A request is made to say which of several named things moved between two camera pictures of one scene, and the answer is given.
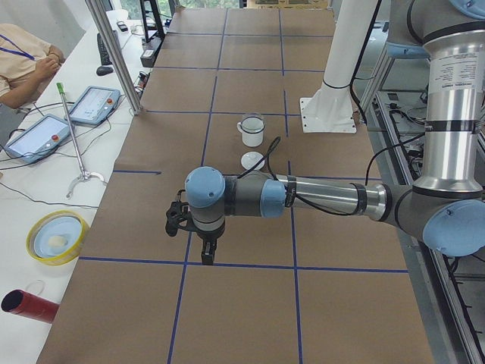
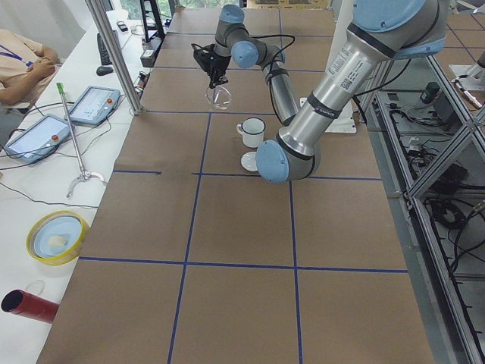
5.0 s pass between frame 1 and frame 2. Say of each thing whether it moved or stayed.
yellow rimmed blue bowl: stayed
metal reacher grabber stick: stayed
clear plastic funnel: moved
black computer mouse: stayed
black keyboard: stayed
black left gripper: moved
